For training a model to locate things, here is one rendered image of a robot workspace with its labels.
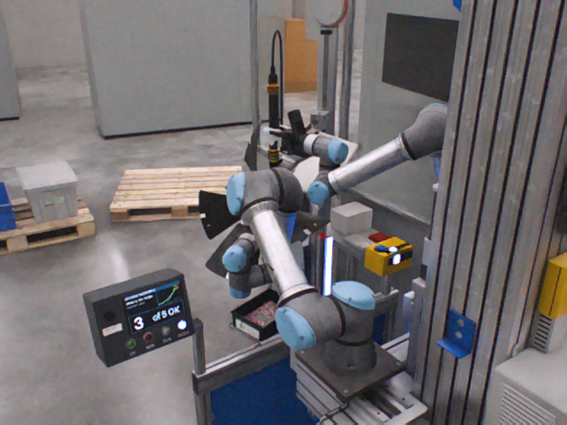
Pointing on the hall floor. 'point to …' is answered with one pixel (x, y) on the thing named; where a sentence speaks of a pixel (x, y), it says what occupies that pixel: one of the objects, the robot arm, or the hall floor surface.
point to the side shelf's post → (351, 268)
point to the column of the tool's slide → (328, 81)
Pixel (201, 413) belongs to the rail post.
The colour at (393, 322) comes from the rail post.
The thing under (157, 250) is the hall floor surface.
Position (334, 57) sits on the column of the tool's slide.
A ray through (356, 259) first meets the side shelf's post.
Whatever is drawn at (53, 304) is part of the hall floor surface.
